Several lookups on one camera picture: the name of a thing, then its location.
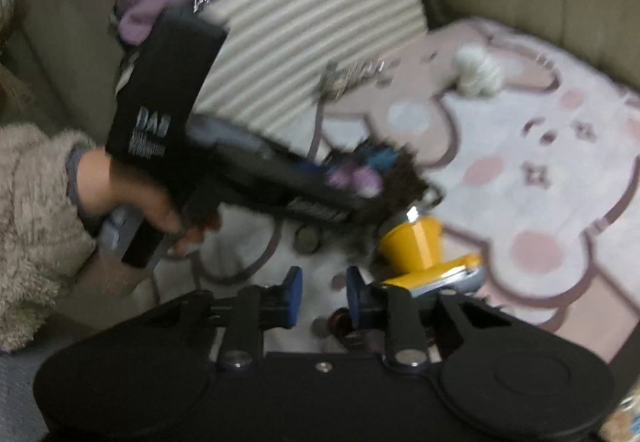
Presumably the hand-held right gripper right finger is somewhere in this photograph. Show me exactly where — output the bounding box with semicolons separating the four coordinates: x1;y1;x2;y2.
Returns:
346;266;507;371

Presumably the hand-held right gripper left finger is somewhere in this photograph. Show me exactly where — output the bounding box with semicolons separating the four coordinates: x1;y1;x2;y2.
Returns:
150;266;305;371

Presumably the dark furry doll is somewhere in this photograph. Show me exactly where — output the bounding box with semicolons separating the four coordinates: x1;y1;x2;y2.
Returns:
324;142;443;234

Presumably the person's left hand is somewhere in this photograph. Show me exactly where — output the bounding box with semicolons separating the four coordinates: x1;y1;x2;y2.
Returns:
75;147;222;254

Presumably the small red object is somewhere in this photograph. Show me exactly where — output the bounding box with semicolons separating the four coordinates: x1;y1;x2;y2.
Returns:
324;311;362;341

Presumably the round metal disc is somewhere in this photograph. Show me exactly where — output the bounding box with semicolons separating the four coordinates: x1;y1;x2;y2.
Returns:
294;226;322;254

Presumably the yellow plastic toy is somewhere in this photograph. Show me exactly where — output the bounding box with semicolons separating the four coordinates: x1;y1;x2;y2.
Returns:
376;213;487;296

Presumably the white ribbed pillow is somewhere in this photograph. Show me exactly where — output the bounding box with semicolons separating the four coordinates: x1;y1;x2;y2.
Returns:
194;0;429;139

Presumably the pink bunny printed blanket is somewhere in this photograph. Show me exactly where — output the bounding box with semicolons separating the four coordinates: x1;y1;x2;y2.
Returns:
155;17;640;364

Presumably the white fluffy pom-pom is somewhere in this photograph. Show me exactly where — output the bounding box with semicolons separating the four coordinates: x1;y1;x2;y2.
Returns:
452;44;507;99

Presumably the metal keychain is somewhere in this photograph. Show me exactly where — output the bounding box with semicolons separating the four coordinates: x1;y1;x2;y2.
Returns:
319;59;387;99

